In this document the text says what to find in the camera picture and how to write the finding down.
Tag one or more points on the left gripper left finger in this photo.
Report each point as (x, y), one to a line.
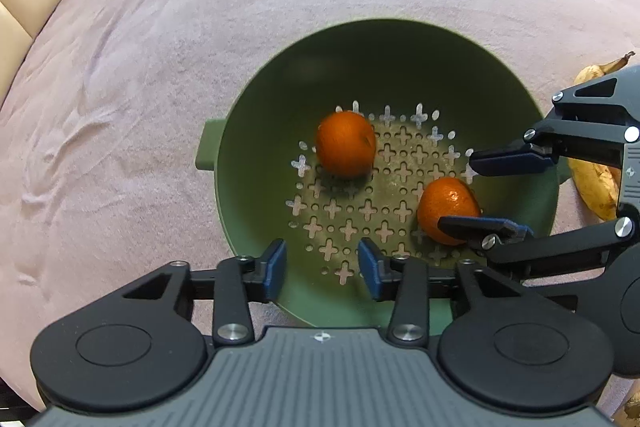
(150, 339)

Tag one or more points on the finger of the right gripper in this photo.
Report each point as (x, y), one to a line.
(546, 145)
(511, 249)

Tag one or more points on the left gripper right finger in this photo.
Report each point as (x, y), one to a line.
(495, 340)

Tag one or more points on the spotted yellow banana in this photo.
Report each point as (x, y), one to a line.
(598, 185)

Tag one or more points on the orange mandarin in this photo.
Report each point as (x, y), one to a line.
(346, 145)
(441, 198)

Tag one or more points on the pink bed blanket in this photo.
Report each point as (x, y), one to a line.
(100, 127)

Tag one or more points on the green colander bowl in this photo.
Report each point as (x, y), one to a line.
(431, 96)

